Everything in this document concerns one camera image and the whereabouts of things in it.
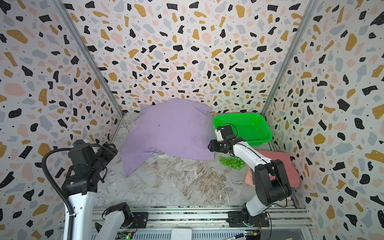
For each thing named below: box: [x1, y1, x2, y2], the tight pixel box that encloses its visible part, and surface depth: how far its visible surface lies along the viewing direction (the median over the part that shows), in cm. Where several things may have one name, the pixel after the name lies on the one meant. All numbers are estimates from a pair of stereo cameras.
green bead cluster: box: [219, 155, 246, 170], surface depth 92 cm
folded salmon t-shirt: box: [245, 167, 255, 186], surface depth 87 cm
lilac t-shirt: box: [121, 98, 216, 178], surface depth 107 cm
